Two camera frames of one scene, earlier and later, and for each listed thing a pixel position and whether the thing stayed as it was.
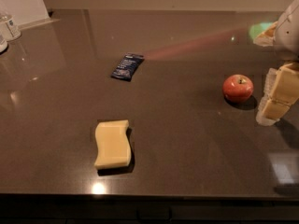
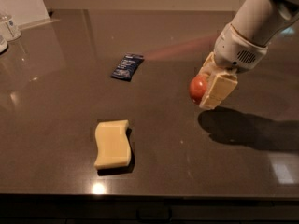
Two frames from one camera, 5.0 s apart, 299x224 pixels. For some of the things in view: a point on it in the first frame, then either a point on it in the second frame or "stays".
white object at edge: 8,28 stays
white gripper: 288,35 -> 237,48
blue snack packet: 128,66 stays
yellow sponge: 114,149 stays
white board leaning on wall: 26,5 stays
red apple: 237,88 -> 197,88
